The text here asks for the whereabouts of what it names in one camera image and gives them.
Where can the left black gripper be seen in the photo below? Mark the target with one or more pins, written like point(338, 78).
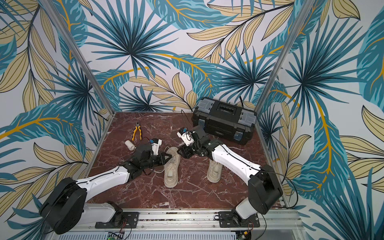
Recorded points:
point(162, 157)

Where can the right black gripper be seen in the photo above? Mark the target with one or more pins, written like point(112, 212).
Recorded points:
point(188, 149)

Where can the beige sneaker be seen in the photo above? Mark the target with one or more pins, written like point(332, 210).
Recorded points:
point(171, 176)
point(214, 172)

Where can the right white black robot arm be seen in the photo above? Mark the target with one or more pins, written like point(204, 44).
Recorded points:
point(264, 188)

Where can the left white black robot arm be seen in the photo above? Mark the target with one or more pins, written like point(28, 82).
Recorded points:
point(67, 206)

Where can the black grey toolbox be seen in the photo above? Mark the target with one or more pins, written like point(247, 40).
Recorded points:
point(226, 121)

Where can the small beige cylinder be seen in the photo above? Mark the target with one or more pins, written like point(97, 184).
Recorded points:
point(130, 145)

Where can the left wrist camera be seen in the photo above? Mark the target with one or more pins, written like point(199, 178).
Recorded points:
point(155, 144)

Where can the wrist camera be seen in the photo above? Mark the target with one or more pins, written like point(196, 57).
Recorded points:
point(186, 136)
point(155, 144)

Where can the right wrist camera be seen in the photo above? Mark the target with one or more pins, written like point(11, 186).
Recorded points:
point(186, 136)

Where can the yellow handled pliers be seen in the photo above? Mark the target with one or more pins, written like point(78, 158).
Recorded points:
point(137, 131)

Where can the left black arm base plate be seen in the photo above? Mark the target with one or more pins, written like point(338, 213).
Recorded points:
point(120, 221)

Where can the aluminium front rail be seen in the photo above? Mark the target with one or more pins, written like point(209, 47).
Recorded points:
point(194, 224)

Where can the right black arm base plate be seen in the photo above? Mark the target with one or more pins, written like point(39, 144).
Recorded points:
point(230, 219)

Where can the right aluminium corner post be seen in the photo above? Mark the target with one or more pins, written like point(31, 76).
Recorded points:
point(282, 45)

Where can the aluminium corner post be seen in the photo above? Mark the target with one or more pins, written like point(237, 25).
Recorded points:
point(282, 45)
point(56, 18)

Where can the left aluminium corner post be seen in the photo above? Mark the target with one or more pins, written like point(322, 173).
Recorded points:
point(56, 18)

